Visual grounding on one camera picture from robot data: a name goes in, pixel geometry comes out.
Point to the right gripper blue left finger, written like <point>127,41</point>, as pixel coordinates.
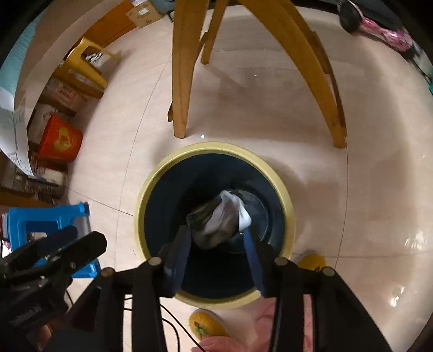
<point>177,259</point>

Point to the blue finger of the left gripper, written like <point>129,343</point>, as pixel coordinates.
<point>80,258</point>
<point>44,241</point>

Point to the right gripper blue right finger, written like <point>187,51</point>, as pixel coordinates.
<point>256,256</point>

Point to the white black plastic wrapper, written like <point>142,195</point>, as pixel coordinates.
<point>219,220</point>

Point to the blue plastic stool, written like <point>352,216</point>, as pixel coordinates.
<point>23,226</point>

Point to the dark bin with yellow rim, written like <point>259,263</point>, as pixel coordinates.
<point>219,191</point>

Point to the right yellow slipper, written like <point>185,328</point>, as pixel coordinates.
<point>311,261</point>

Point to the yellow slipper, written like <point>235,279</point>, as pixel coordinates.
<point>205,323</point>
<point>311,261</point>

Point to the pink trouser legs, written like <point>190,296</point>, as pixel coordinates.
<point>263,323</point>

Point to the left yellow slipper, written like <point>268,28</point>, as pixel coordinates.
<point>205,323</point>

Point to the yellow plastic stool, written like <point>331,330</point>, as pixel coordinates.
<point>80,73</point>

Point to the wooden table legs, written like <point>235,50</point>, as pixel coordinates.
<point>257,59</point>

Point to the cardboard box on floor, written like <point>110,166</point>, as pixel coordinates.
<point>144,14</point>

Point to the pink patterned bag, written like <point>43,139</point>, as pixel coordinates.
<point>376,19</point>

